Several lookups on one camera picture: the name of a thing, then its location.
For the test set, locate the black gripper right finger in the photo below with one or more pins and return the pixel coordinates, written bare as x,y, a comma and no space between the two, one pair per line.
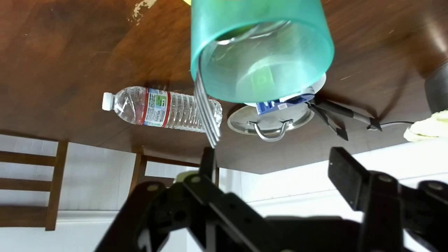
347,170

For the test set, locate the yellow toy on table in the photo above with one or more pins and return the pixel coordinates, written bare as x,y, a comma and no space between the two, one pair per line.
428,127

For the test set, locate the black kitchen tongs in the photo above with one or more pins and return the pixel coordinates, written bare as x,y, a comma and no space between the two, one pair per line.
336,121

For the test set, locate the dark slatted wooden chair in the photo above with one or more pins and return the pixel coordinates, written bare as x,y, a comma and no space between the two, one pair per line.
140,169
53,187

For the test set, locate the translucent green plastic cup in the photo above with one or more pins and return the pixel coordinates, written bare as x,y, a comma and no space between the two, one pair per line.
260,61

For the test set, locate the clear plastic water bottle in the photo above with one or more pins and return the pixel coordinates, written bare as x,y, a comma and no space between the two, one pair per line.
158,109

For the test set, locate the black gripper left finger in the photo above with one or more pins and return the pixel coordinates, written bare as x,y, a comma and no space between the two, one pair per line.
207,163

